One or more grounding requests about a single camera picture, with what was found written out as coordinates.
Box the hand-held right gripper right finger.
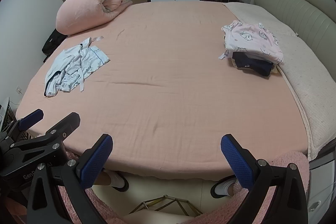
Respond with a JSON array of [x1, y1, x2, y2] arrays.
[[220, 134, 309, 224]]

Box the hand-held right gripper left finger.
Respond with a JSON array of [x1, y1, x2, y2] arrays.
[[26, 134, 113, 224]]

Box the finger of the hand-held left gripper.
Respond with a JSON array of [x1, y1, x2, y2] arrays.
[[0, 109, 44, 141], [8, 112, 80, 162]]

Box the light blue printed pajama pants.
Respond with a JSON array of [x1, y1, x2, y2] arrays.
[[62, 39, 111, 93]]

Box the black crate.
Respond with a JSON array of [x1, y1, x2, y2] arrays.
[[0, 97, 32, 140]]

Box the white slipper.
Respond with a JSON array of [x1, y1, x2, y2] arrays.
[[210, 177, 238, 199], [101, 169, 130, 192]]

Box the light blue printed pajama top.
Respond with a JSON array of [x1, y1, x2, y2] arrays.
[[44, 43, 87, 98]]

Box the pink fluffy robe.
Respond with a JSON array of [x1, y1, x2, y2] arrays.
[[56, 149, 310, 224]]

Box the black bag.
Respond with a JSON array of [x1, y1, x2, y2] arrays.
[[42, 28, 68, 55]]

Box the white nightstand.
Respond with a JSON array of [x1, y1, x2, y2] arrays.
[[306, 140, 336, 214]]

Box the folded navy garment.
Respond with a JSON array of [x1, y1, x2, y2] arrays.
[[231, 52, 274, 77]]

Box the bed with pink sheet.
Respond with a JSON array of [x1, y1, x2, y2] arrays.
[[15, 1, 315, 181]]

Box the rolled pink quilt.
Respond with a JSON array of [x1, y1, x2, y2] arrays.
[[56, 0, 128, 35]]

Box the folded pink printed pajama garment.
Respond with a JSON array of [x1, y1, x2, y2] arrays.
[[221, 20, 285, 65]]

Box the patterned pillow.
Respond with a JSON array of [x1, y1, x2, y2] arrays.
[[105, 0, 133, 14]]

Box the grey padded headboard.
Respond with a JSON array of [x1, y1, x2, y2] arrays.
[[251, 0, 336, 48]]

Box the gold wire frame stool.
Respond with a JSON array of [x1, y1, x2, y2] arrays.
[[129, 195, 203, 216]]

